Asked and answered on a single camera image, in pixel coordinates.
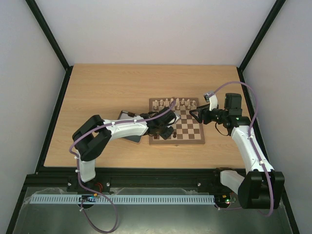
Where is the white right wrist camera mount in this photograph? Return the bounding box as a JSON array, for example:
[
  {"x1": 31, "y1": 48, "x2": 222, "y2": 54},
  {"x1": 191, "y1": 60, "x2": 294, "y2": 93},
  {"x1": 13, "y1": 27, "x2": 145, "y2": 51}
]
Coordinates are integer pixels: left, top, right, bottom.
[{"x1": 204, "y1": 91, "x2": 218, "y2": 111}]

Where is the black aluminium frame rail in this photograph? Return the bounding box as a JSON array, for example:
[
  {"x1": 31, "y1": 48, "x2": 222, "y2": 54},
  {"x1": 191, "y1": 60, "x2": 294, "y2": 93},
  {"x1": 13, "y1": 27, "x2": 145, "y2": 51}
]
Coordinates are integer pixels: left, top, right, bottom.
[{"x1": 23, "y1": 168, "x2": 231, "y2": 195}]

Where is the wooden chess board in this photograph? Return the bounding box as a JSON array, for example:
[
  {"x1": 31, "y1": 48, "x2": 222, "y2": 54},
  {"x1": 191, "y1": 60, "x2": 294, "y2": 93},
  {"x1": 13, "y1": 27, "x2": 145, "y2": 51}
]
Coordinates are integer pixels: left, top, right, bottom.
[{"x1": 149, "y1": 97, "x2": 205, "y2": 145}]

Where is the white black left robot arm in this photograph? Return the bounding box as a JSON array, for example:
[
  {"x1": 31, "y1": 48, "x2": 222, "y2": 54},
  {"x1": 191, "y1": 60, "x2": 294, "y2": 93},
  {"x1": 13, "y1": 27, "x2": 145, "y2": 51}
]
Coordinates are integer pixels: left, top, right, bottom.
[{"x1": 70, "y1": 107, "x2": 180, "y2": 182}]

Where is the metal tin tray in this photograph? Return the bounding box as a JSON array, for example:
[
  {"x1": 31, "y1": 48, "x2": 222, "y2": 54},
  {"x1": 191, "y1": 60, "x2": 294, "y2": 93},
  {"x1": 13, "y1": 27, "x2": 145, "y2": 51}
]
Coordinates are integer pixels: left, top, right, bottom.
[{"x1": 117, "y1": 110, "x2": 144, "y2": 145}]

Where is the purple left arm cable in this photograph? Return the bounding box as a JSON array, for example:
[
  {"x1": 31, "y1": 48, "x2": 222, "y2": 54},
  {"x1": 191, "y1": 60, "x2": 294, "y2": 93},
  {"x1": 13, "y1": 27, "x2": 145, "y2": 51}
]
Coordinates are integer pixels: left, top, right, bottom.
[{"x1": 69, "y1": 98, "x2": 176, "y2": 234}]

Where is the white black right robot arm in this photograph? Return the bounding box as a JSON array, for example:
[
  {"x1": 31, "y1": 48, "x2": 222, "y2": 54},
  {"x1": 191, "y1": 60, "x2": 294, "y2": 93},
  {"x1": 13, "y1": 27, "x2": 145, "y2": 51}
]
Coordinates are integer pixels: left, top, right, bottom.
[{"x1": 190, "y1": 92, "x2": 285, "y2": 211}]

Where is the light blue slotted cable duct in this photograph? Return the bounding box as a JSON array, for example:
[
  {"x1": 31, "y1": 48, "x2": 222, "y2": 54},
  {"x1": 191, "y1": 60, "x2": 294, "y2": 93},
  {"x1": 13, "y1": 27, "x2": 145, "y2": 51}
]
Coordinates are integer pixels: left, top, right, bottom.
[{"x1": 30, "y1": 195, "x2": 215, "y2": 205}]

